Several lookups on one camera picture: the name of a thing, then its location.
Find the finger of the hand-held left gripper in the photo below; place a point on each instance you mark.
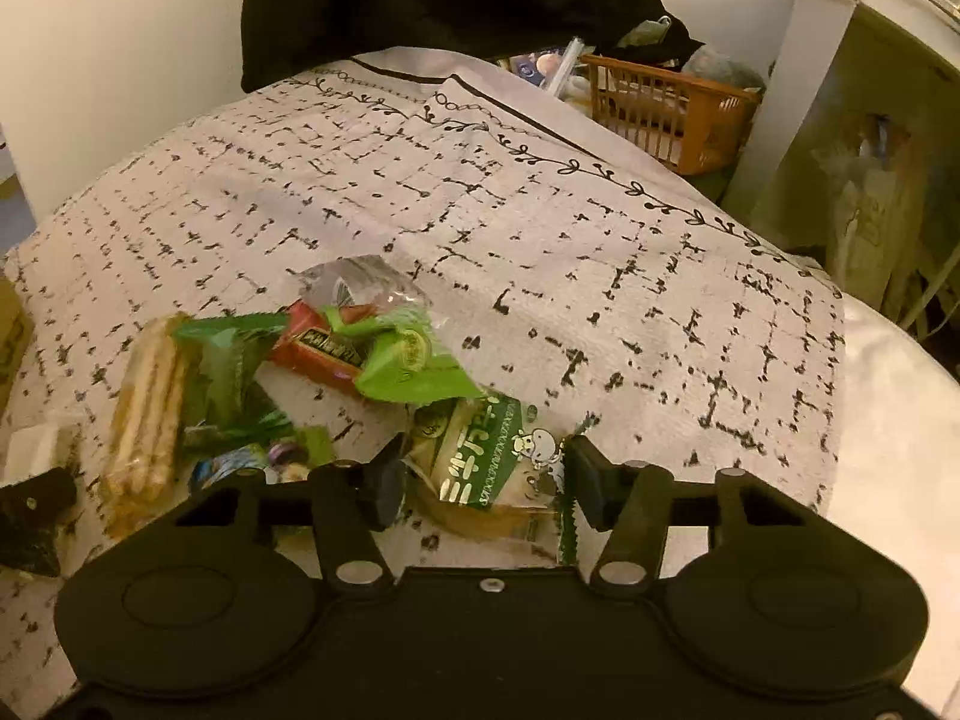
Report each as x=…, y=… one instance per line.
x=30, y=517

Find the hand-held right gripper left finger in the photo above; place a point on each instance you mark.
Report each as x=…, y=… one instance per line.
x=386, y=495

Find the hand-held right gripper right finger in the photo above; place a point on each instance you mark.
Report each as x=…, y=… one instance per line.
x=592, y=487

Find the green white cow-print packet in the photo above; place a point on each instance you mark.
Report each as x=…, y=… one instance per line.
x=480, y=465

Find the red candy packet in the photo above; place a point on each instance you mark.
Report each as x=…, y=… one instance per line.
x=315, y=349

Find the brown cardboard box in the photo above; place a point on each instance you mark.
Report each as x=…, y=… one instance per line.
x=11, y=345

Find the clear plastic packet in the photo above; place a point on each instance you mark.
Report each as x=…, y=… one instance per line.
x=352, y=281

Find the white label dark packet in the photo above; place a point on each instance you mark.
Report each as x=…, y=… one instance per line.
x=30, y=450

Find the light green snack packet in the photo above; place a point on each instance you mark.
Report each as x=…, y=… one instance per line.
x=405, y=371

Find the clear breadstick packet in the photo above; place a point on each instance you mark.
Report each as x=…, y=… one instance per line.
x=142, y=427

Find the blue snack packet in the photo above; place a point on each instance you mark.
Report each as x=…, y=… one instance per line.
x=229, y=463

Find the dark green leaf-print packet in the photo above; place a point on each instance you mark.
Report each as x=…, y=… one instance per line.
x=225, y=375

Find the white duvet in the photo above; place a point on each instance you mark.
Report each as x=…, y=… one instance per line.
x=900, y=465

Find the orange plastic basket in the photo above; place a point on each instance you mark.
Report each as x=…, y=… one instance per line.
x=675, y=116

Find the translucent plastic bag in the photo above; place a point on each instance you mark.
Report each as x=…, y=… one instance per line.
x=870, y=210

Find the blue printed pouch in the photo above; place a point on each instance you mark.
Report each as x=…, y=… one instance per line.
x=536, y=66

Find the white desk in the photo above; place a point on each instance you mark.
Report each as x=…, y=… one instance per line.
x=814, y=52

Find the black coat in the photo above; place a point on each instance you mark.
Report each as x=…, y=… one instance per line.
x=412, y=7

